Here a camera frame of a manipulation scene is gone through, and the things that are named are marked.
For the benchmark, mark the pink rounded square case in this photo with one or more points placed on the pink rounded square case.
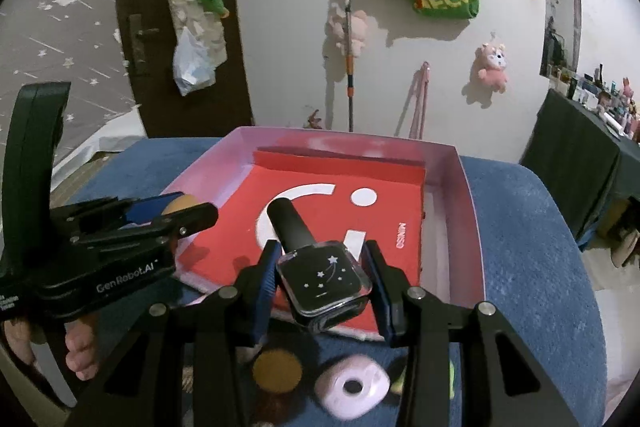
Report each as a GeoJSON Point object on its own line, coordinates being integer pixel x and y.
{"type": "Point", "coordinates": [352, 387]}

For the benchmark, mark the pale pink plush toy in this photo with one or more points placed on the pale pink plush toy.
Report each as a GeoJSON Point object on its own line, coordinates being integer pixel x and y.
{"type": "Point", "coordinates": [353, 26]}

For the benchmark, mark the dark wooden door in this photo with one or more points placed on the dark wooden door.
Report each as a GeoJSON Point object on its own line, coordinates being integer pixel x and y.
{"type": "Point", "coordinates": [148, 42]}

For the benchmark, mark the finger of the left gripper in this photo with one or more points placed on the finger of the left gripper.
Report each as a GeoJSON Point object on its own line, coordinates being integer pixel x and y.
{"type": "Point", "coordinates": [110, 213]}
{"type": "Point", "coordinates": [163, 230]}

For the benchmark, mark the person's left hand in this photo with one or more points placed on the person's left hand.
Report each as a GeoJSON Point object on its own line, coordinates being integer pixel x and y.
{"type": "Point", "coordinates": [80, 340]}

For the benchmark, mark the dark green covered table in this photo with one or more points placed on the dark green covered table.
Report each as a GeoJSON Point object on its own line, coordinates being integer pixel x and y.
{"type": "Point", "coordinates": [584, 167]}

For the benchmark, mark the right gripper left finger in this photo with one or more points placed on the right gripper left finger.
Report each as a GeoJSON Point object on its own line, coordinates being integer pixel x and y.
{"type": "Point", "coordinates": [236, 316]}

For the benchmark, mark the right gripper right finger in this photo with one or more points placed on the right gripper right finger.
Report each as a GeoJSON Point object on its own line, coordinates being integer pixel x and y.
{"type": "Point", "coordinates": [502, 383]}

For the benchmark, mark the white plastic bag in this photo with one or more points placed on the white plastic bag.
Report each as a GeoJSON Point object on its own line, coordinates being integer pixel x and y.
{"type": "Point", "coordinates": [192, 68]}

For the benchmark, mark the orange round puff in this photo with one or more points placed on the orange round puff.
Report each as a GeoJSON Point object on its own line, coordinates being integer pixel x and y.
{"type": "Point", "coordinates": [180, 203]}

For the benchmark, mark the pink cardboard tray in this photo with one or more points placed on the pink cardboard tray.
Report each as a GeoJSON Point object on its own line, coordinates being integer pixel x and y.
{"type": "Point", "coordinates": [451, 257]}

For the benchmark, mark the black nail polish bottle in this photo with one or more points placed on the black nail polish bottle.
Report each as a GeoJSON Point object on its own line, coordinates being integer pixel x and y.
{"type": "Point", "coordinates": [323, 282]}

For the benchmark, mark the green yellow toy figure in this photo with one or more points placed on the green yellow toy figure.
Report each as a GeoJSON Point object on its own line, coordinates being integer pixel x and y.
{"type": "Point", "coordinates": [397, 385]}

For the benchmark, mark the red Miniso paper bag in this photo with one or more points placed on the red Miniso paper bag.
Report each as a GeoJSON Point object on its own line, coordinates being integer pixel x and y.
{"type": "Point", "coordinates": [351, 200]}

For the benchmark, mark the blue fuzzy blanket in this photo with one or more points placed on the blue fuzzy blanket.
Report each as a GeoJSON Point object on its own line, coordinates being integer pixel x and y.
{"type": "Point", "coordinates": [533, 270]}

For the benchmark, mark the mop with orange handle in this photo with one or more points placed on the mop with orange handle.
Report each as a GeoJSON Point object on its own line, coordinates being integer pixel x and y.
{"type": "Point", "coordinates": [349, 62]}

